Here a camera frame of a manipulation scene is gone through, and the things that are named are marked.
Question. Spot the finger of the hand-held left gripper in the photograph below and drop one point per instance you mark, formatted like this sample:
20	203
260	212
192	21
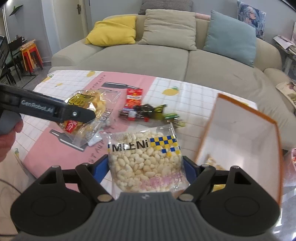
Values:
79	114

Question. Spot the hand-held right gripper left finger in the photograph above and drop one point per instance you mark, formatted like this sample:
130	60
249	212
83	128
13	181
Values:
102	165

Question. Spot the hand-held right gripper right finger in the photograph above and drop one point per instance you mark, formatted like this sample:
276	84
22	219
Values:
188	169

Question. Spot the clear bag of yellow chips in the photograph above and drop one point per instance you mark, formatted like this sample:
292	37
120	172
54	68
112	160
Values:
101	102

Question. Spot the clear bag of white puffs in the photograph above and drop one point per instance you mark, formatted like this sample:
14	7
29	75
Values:
143	166

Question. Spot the green snack packet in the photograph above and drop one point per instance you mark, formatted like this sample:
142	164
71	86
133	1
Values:
172	118

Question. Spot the black snack packet red print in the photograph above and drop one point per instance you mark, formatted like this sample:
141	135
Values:
136	113

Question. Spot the orange cardboard box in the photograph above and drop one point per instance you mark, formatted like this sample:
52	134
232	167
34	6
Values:
240	139

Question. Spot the person's left hand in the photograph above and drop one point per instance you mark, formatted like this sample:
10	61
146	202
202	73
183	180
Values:
7	144

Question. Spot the pale yellow snack packet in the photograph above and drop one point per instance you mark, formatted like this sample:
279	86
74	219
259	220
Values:
214	163

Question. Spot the pink and white printed tablecloth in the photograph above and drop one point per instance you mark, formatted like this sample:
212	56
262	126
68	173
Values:
69	81

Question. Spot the stack of red stools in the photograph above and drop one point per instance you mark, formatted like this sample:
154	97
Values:
30	55

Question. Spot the black chair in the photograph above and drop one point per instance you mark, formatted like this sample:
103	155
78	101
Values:
15	55

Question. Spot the black snack packet yellow-green print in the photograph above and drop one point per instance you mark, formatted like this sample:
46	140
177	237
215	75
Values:
158	110

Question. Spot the beige sofa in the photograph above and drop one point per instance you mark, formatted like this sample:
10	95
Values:
150	62

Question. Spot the yellow pillow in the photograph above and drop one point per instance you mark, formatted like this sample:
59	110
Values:
111	30

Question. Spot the white door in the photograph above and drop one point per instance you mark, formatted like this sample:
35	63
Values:
82	16

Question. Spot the beige pillow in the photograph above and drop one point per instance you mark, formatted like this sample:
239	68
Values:
168	30

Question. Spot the teal pillow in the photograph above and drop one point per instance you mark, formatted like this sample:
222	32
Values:
229	37

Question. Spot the grey pillow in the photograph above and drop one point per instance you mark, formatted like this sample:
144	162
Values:
166	5

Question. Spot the pink cushion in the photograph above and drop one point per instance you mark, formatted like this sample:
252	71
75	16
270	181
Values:
203	16

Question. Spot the pile of magazines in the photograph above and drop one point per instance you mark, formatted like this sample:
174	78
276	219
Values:
284	44

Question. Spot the blue patterned pillow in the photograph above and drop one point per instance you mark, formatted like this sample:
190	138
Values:
252	16

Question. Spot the dark wall shelf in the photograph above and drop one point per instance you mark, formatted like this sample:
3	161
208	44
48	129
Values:
15	10

